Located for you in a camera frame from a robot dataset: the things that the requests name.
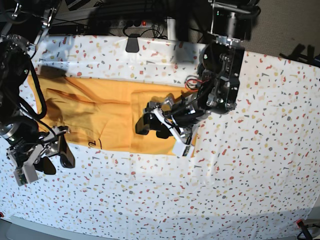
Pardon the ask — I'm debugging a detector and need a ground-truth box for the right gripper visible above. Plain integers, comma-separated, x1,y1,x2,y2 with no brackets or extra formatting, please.
6,124,76,175

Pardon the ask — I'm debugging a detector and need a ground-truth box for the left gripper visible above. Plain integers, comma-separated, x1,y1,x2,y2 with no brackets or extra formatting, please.
134,96,213,141

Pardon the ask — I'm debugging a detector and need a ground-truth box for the yellow orange T-shirt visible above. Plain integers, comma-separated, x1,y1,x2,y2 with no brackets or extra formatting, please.
38,76,187,155

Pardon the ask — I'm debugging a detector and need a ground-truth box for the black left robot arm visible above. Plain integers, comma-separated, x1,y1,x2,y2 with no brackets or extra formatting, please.
135,0,261,142

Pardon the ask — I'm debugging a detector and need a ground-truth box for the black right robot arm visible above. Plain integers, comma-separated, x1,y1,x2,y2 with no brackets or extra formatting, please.
0,0,75,177

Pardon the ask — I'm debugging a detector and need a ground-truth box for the black table clamp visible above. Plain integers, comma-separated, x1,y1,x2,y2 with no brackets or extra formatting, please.
125,33,140,53

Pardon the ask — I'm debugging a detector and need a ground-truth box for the terrazzo patterned white tablecloth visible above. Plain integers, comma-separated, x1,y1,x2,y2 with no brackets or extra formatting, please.
0,51,320,240

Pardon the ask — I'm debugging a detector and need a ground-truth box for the black power adapter brick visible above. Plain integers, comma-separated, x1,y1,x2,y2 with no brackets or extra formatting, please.
48,24,86,35

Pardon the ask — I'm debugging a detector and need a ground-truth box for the red black clamp right corner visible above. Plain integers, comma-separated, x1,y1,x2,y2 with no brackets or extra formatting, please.
296,219,314,240

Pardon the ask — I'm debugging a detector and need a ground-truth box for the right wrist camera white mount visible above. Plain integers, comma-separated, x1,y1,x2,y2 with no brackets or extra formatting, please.
6,144,44,186

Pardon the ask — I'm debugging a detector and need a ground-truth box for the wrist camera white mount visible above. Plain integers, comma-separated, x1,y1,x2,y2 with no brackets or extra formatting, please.
151,108,195,158
6,144,44,186

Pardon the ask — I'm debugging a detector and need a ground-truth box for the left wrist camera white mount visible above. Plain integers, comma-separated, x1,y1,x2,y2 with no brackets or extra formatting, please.
151,108,195,158

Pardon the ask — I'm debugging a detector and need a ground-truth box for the silver aluminium frame post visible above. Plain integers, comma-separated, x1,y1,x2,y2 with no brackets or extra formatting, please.
166,17,177,41

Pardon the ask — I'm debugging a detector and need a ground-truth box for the white power strip red switch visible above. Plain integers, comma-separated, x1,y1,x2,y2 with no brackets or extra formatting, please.
107,19,153,29

